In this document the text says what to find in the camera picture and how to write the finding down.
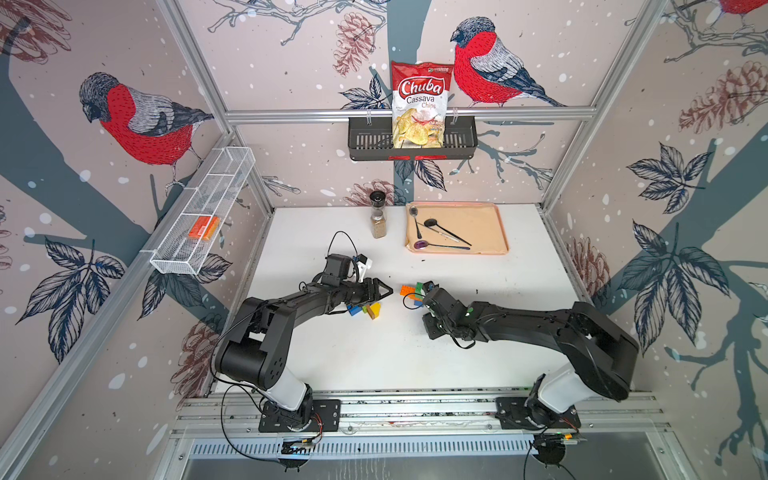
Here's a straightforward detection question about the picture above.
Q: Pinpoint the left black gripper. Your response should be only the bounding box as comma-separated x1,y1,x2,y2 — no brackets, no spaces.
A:
339,277,393,306

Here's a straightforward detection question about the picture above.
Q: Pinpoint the orange brick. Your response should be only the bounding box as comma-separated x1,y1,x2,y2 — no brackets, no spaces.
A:
400,285,417,297

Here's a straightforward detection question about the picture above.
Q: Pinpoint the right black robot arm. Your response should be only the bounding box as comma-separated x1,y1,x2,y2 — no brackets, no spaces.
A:
421,282,640,431

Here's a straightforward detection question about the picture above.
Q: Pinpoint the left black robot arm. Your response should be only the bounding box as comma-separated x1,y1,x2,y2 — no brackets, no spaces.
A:
213,278,394,429

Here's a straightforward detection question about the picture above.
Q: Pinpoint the purple spoon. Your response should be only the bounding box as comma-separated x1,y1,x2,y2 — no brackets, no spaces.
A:
413,240,469,250

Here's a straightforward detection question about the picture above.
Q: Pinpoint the glass spice shaker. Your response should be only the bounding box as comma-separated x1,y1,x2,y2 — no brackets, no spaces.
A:
369,190,387,239

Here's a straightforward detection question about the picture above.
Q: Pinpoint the beige tray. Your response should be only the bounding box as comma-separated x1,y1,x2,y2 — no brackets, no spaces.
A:
406,202,509,256

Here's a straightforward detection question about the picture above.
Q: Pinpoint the black spoon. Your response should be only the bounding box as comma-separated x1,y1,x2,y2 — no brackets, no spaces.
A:
424,218,472,247

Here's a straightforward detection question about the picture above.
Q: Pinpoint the small grey spoon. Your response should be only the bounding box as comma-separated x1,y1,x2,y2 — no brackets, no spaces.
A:
409,206,423,240

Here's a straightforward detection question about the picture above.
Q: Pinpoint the Chuba cassava chips bag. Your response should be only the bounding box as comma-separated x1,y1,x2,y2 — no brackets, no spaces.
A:
391,62,453,149

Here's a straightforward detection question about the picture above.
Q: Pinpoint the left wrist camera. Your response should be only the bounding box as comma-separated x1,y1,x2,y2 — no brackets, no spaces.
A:
320,254,373,286

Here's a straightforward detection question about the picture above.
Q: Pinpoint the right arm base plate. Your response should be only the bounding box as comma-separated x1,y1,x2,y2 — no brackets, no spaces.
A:
495,396,581,431

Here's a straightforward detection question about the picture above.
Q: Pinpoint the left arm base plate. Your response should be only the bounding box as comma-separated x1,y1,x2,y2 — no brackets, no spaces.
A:
258,399,341,433

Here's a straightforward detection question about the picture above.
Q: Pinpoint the black wall basket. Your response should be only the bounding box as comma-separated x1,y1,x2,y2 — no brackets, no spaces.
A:
347,114,479,161

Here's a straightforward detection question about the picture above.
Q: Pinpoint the orange block in wire basket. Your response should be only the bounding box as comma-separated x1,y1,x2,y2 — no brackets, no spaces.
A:
187,216,221,242

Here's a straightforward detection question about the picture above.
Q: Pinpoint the white wire wall basket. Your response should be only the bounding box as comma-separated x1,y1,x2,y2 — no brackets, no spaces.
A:
150,146,255,275

